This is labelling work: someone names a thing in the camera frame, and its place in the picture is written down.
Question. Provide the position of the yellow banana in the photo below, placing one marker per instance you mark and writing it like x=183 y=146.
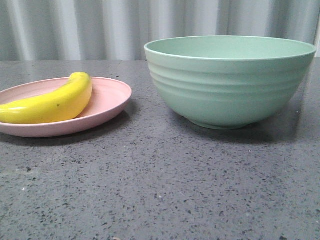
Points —
x=64 y=103

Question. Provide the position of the green ribbed bowl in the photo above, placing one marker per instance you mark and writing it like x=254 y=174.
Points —
x=227 y=82

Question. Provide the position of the pink plate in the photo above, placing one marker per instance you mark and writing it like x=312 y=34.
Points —
x=109 y=98

